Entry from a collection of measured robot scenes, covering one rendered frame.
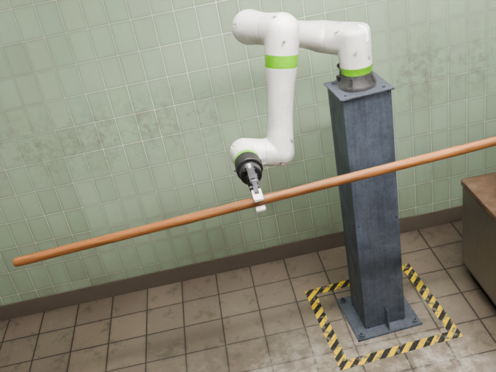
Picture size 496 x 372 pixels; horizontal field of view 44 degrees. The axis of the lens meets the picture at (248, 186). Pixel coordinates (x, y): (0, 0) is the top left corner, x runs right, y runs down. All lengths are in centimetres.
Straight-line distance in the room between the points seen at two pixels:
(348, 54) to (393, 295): 119
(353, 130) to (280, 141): 40
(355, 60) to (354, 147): 35
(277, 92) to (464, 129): 160
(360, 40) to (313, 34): 19
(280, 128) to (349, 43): 46
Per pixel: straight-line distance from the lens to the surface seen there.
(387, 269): 290
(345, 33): 242
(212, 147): 320
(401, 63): 325
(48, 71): 309
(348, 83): 248
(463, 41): 335
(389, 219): 276
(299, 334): 311
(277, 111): 217
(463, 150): 204
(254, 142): 220
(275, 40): 211
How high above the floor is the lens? 213
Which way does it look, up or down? 29 degrees down
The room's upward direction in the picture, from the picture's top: 11 degrees counter-clockwise
